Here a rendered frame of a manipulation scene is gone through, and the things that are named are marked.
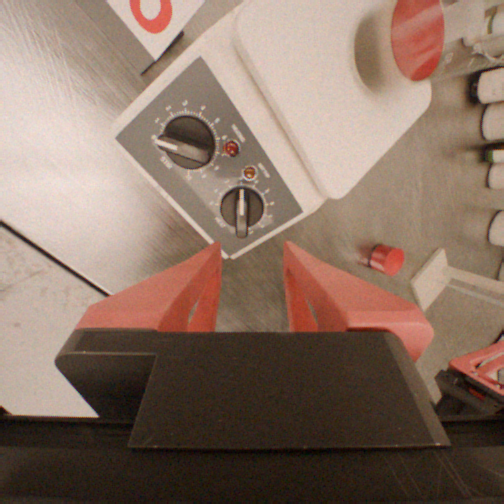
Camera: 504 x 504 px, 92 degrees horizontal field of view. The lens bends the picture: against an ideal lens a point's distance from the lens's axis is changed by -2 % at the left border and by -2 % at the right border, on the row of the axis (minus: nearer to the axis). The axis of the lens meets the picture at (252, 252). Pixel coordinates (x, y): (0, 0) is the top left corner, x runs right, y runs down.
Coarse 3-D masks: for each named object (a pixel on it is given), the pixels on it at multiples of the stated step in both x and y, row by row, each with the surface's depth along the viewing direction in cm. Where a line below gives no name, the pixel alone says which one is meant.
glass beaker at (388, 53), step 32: (384, 0) 12; (416, 0) 11; (448, 0) 10; (480, 0) 9; (352, 32) 14; (384, 32) 12; (416, 32) 11; (448, 32) 10; (480, 32) 9; (352, 64) 14; (384, 64) 13; (416, 64) 12; (448, 64) 11; (480, 64) 11
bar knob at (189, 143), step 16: (176, 128) 15; (192, 128) 15; (208, 128) 15; (160, 144) 14; (176, 144) 14; (192, 144) 14; (208, 144) 16; (176, 160) 16; (192, 160) 15; (208, 160) 15
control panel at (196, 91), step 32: (192, 64) 14; (160, 96) 14; (192, 96) 14; (224, 96) 14; (128, 128) 15; (160, 128) 15; (224, 128) 16; (160, 160) 17; (224, 160) 17; (256, 160) 17; (192, 192) 18; (224, 192) 18; (256, 192) 18; (288, 192) 18; (224, 224) 19; (256, 224) 20
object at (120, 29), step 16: (80, 0) 15; (96, 0) 15; (112, 0) 15; (96, 16) 16; (112, 16) 16; (128, 16) 16; (192, 16) 16; (112, 32) 16; (128, 32) 16; (176, 32) 16; (128, 48) 17; (144, 48) 17; (160, 48) 17; (144, 64) 17
